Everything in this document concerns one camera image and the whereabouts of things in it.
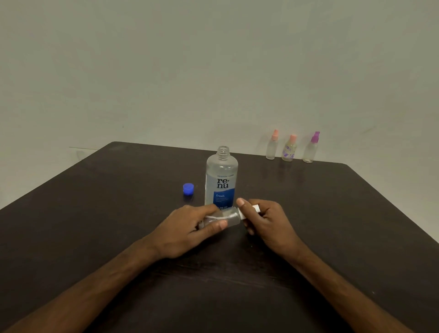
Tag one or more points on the person's right hand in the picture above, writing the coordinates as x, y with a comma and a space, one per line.
274, 226

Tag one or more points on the person's left hand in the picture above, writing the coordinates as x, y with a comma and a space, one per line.
175, 233

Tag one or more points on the person's right thumb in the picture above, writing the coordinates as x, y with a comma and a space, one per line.
251, 227

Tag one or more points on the person's left thumb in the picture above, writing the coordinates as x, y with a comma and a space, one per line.
212, 228

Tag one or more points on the white spray cap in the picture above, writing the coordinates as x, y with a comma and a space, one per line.
256, 208

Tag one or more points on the frosted small spray bottle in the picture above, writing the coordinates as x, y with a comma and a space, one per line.
229, 216

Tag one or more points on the person's right forearm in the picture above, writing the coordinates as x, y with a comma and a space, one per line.
343, 291

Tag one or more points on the person's left forearm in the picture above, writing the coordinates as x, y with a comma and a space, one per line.
85, 291

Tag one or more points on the blue bottle cap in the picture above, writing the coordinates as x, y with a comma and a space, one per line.
188, 189

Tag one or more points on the clear bottle with blue label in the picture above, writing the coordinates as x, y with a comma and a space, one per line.
221, 178

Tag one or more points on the frosted pink-capped spray bottle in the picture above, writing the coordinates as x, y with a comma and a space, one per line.
271, 149

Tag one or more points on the floral pink-capped spray bottle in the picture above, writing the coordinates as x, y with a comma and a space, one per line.
289, 151

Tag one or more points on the frosted purple-capped spray bottle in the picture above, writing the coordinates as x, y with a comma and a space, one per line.
310, 151

